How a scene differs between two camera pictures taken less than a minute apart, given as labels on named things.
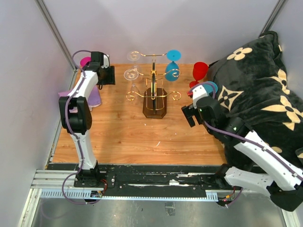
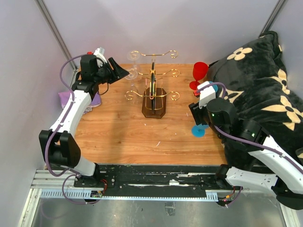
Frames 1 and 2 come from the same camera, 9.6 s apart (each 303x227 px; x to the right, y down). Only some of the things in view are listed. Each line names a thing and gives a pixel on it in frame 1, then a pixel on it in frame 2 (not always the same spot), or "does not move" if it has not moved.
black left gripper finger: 110,75 -> 120,73
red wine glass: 200,69 does not move
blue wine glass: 172,72 -> 199,131
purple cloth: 93,100 does not move
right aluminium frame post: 273,16 does not move
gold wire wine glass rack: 155,100 does not move
